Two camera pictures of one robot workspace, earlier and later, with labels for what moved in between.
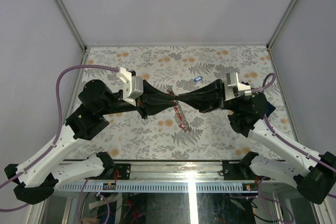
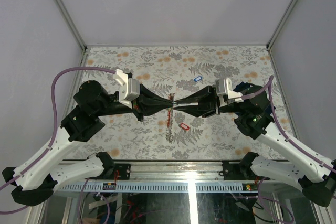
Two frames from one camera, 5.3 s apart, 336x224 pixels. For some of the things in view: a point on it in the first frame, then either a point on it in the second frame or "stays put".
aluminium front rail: (173, 170) stays put
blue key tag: (198, 78) stays put
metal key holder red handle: (183, 123) to (169, 136)
